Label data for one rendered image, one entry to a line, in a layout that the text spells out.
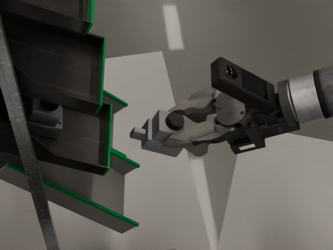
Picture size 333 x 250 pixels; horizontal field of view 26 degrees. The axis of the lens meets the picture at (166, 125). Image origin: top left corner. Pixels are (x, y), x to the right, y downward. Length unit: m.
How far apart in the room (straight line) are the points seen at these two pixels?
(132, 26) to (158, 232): 1.68
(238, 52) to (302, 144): 1.37
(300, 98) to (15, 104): 0.41
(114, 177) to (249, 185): 0.32
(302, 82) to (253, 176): 0.50
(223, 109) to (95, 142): 0.22
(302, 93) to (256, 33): 1.95
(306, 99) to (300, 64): 1.85
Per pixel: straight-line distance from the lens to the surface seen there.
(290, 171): 1.58
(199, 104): 1.15
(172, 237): 1.47
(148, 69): 1.73
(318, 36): 3.06
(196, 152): 1.16
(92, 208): 1.26
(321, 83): 1.09
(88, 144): 1.18
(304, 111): 1.09
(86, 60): 1.08
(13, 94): 0.96
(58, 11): 0.89
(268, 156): 1.59
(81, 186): 1.30
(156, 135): 1.14
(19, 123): 1.02
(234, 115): 1.11
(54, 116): 1.11
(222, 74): 1.05
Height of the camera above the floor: 2.16
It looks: 53 degrees down
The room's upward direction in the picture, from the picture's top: straight up
